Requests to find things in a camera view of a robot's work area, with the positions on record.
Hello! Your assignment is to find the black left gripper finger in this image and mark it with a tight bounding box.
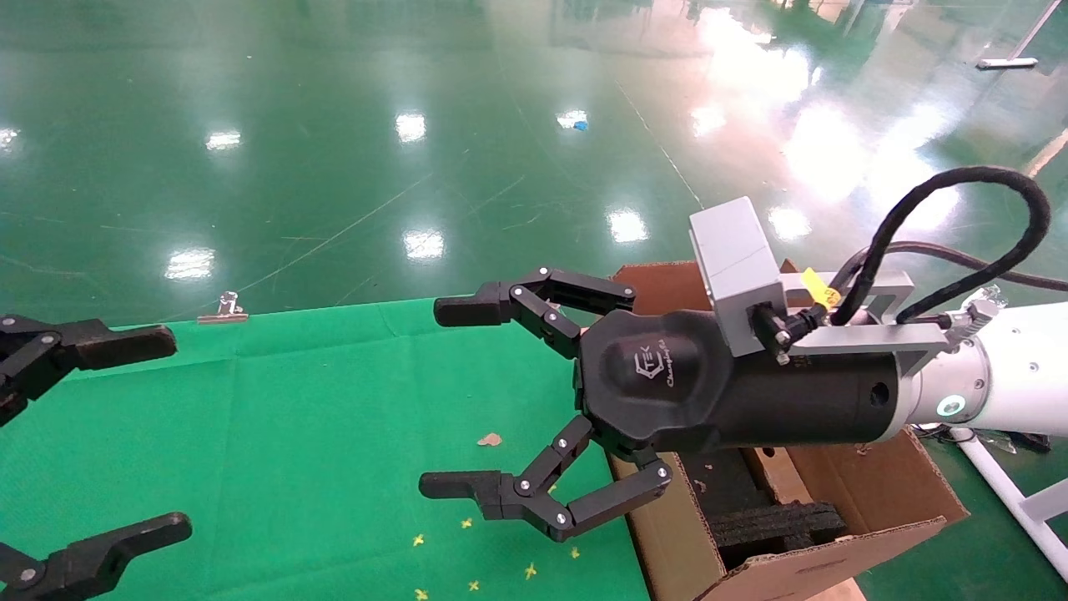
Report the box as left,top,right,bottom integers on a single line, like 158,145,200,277
0,316,178,428
0,513,194,601

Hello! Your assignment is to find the white tube frame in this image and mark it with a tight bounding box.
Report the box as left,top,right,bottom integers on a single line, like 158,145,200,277
951,426,1068,581

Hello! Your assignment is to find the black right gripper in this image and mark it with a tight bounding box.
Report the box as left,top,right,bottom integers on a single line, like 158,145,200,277
419,267,910,543

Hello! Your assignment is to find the black foam insert block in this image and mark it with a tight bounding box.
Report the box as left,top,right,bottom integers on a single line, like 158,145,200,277
709,499,848,570

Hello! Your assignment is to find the large open cardboard carton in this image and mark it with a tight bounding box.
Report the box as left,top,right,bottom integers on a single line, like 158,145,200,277
609,260,970,601

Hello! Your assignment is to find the silver cable connector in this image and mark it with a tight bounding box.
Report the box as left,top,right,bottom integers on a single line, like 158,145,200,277
947,288,1002,343

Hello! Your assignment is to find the white floor squeegee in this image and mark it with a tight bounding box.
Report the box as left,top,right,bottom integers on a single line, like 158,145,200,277
976,0,1065,71

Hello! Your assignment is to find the thick black sleeved cable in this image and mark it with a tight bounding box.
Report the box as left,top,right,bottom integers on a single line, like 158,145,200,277
830,167,1054,326

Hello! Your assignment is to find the silver binder clip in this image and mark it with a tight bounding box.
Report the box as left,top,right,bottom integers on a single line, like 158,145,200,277
197,291,249,325

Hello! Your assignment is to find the yellow cable tag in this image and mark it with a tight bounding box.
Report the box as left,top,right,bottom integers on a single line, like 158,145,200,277
801,267,842,308

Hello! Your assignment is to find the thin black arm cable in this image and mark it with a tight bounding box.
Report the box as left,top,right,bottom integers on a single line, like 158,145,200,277
834,240,1068,293

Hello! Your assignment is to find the green table cloth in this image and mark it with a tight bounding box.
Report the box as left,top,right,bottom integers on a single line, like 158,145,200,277
0,296,653,601

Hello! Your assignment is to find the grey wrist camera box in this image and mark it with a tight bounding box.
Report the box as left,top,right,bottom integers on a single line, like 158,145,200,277
689,197,789,358

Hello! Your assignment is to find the silver camera mounting bracket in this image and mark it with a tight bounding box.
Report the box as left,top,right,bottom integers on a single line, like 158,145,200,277
772,269,952,376

